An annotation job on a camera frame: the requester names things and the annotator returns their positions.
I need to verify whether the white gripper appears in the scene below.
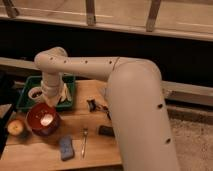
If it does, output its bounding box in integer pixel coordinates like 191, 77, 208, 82
41, 84, 66, 107

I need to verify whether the small orange bowl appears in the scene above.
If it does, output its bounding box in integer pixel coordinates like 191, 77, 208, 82
26, 103, 60, 130

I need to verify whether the purple bowl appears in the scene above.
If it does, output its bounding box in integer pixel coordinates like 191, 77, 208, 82
32, 125, 58, 136

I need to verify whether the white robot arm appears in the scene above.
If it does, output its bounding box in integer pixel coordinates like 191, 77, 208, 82
34, 47, 180, 171

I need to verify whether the green plastic tray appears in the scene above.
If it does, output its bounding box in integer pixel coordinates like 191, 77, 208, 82
16, 74, 77, 113

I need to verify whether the white wedge item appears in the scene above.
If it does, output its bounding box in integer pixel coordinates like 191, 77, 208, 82
64, 83, 72, 101

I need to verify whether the white cup with contents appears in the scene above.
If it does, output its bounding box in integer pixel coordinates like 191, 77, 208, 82
28, 86, 44, 103

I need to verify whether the silver fork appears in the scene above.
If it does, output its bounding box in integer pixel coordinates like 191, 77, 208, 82
81, 128, 88, 158

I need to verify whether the wooden table board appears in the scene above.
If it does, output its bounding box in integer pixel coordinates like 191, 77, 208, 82
0, 80, 121, 171

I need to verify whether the red yellow apple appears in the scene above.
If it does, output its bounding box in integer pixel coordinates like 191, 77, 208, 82
7, 119, 26, 136

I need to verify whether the blue sponge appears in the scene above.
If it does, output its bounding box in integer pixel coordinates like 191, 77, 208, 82
59, 136, 75, 161

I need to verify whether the black rectangular block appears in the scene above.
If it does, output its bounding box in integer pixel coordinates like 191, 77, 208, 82
98, 125, 115, 137

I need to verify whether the black handled peeler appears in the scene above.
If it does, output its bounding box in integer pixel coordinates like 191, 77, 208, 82
87, 99, 110, 118

